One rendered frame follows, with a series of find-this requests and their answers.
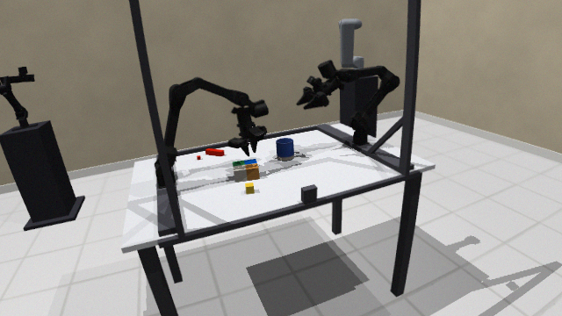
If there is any yellow cube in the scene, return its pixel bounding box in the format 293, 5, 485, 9
245, 183, 255, 194

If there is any orange cube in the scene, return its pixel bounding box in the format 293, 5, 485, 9
245, 163, 260, 181

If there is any red rectangular block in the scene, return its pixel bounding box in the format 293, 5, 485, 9
205, 148, 225, 156

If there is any dark blue mug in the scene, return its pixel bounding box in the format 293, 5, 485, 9
276, 138, 294, 161

